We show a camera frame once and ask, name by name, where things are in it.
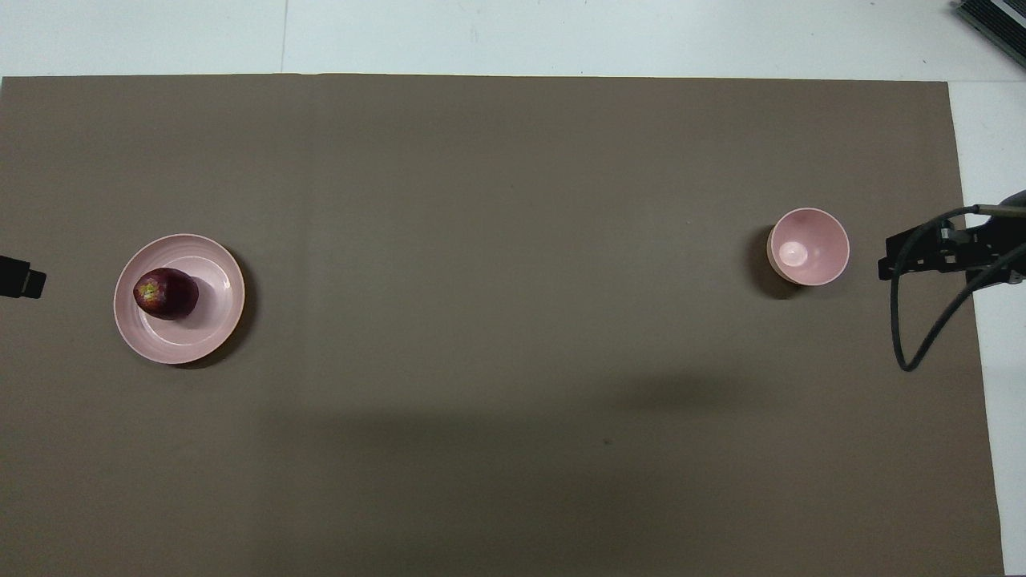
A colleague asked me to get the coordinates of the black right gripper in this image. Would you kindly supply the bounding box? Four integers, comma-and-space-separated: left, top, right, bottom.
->
878, 215, 1026, 285

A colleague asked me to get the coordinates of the dark red apple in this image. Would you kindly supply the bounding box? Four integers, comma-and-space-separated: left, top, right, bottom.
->
132, 268, 200, 321

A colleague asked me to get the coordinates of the pink bowl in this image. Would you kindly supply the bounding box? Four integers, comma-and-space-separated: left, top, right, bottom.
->
767, 208, 850, 287

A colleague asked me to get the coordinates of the pink plate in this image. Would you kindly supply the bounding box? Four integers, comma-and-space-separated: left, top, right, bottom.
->
113, 233, 246, 365

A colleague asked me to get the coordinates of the grey ribbed metal device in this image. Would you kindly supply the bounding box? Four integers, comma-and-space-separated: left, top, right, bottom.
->
952, 0, 1026, 46

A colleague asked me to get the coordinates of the brown table mat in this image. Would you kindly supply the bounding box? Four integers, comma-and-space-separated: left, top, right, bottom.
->
0, 74, 1005, 577

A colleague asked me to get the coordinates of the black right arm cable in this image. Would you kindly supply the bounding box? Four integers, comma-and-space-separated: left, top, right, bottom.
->
891, 204, 1026, 372

